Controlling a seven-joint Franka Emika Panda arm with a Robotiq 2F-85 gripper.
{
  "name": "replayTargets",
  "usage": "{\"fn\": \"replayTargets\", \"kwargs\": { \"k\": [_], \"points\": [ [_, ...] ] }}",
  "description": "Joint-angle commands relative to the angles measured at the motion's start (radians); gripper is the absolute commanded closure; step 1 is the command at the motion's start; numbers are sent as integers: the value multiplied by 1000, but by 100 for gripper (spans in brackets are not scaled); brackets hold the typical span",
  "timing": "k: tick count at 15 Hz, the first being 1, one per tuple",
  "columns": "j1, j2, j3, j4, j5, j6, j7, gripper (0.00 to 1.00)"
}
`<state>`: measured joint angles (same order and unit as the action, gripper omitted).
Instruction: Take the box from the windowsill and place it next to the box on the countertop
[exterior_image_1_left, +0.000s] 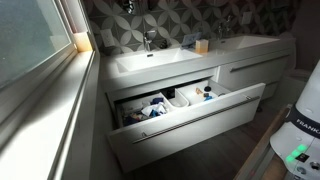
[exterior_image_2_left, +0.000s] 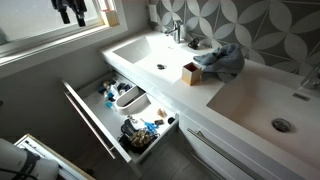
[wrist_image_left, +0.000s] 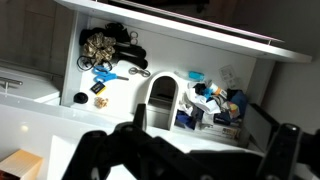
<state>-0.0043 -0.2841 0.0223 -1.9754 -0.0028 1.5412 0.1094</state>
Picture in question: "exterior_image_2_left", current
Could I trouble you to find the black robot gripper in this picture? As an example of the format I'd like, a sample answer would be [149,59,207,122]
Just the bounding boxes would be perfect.
[50,0,88,28]

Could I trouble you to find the dark blue small container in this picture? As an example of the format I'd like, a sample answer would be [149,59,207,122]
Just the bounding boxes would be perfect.
[97,84,108,95]

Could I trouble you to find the white rectangular sink basin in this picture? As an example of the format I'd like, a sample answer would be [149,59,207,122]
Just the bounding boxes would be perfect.
[112,34,202,85]

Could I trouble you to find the white toiletry tube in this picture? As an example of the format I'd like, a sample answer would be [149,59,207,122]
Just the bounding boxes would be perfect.
[109,84,121,102]

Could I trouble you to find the dark toiletry items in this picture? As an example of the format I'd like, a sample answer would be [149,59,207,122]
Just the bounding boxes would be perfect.
[116,81,133,95]

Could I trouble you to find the blue toiletry bottle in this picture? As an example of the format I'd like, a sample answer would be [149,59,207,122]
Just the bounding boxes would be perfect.
[104,91,117,110]

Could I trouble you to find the white curved drawer divider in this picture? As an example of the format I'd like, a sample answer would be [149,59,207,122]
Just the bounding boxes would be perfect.
[114,85,152,116]

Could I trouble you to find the white open vanity drawer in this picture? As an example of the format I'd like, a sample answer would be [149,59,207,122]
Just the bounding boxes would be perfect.
[61,71,180,177]

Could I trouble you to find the chrome sink faucet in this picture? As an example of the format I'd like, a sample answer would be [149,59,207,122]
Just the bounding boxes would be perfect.
[164,19,185,45]

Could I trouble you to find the small silver item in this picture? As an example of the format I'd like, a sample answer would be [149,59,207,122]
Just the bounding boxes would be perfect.
[126,114,140,125]

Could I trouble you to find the small black object by faucet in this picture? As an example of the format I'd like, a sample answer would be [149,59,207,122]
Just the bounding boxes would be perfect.
[187,37,201,51]

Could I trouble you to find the black pouch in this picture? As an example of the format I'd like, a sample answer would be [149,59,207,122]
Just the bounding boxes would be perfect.
[117,118,158,155]

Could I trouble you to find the small brown item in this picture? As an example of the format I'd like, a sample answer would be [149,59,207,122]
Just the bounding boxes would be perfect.
[156,107,168,119]

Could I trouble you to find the gold hair clips heap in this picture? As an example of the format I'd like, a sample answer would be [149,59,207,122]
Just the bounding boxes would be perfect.
[128,128,153,148]

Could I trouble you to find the blue grey towel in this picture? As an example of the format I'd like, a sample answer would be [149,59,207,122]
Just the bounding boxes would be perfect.
[192,42,246,84]

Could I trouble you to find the white closed vanity drawer front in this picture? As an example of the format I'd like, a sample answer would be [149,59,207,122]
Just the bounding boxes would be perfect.
[177,112,303,180]

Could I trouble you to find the large white sink basin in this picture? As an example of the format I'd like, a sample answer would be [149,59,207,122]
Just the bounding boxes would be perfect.
[206,75,320,172]

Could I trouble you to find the round chrome sink drain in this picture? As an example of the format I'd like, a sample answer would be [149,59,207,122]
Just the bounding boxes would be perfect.
[271,117,293,134]

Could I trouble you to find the chrome overflow slot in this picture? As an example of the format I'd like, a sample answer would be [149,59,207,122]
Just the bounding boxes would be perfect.
[292,92,312,102]

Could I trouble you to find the chrome faucet at large basin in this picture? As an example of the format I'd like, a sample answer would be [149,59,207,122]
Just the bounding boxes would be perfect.
[299,64,320,91]

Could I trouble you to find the white wall fixture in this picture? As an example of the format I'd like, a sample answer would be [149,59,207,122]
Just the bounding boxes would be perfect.
[147,3,160,24]

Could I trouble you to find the metal bar drawer handle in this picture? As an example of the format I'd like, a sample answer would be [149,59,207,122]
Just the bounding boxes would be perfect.
[63,91,118,161]

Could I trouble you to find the tan box holding black cords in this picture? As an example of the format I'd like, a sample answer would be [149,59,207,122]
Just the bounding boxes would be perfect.
[181,61,202,87]

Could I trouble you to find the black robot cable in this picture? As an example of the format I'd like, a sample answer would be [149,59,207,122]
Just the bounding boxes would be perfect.
[0,167,38,180]

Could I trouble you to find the long metal cabinet handle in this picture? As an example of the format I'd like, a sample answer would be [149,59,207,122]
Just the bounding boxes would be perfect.
[186,127,265,180]

